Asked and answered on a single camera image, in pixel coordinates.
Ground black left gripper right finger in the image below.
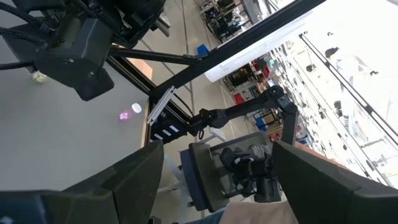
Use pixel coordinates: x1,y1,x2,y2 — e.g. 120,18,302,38
272,140,398,224

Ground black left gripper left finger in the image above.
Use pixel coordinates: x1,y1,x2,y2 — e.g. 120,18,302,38
62,139,165,224

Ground pink pill bottle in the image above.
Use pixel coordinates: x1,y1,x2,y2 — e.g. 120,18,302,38
118,102,143,122

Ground blue office chair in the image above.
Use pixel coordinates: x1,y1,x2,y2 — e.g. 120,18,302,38
179,141,231,214

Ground black box white labels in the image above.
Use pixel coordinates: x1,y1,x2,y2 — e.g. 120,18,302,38
149,105,190,144

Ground blue box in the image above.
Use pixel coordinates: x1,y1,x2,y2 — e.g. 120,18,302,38
197,43,210,57

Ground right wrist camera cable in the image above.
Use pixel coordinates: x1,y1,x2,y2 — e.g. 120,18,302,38
0,1,49,71

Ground black leader arm handle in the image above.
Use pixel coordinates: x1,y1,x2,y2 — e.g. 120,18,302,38
219,143,282,203

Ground silver metal bracket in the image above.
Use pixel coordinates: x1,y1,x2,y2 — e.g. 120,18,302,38
146,86,177,126

